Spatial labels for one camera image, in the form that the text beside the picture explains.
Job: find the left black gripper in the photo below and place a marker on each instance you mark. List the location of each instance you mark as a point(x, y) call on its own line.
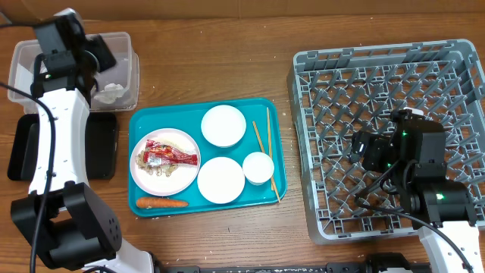
point(100, 47)

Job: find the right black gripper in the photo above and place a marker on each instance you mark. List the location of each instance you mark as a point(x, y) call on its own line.
point(376, 150)

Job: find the white napkin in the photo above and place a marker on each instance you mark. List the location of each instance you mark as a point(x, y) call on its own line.
point(110, 93)

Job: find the small white cup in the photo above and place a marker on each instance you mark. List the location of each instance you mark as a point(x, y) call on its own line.
point(258, 168)

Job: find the red snack wrapper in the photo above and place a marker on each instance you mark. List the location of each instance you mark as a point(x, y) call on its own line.
point(157, 154)

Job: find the wooden chopstick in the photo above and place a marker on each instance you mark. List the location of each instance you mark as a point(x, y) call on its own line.
point(263, 151)
point(270, 153)

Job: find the white bowl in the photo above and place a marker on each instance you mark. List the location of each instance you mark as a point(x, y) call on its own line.
point(223, 126)

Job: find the white round plate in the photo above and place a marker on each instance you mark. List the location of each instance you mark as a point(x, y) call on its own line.
point(181, 178)

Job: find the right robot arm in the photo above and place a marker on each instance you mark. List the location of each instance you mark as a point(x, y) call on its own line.
point(441, 210)

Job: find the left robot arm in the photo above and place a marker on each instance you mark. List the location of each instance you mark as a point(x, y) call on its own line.
point(65, 222)

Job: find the grey dishwasher rack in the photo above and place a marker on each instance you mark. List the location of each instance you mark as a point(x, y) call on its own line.
point(337, 92)

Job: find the clear plastic bin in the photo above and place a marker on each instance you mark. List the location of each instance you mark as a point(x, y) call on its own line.
point(125, 73)

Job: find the black plastic tray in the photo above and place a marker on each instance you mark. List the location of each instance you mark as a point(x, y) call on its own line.
point(101, 147)

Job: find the teal serving tray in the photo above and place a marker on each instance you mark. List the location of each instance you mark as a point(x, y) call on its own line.
point(204, 157)

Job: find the peanut shells food scraps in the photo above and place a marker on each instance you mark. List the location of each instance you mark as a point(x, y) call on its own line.
point(165, 170)

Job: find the orange carrot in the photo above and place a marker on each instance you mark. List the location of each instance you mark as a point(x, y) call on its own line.
point(159, 203)

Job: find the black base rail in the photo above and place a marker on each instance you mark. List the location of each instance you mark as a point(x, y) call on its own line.
point(373, 263)

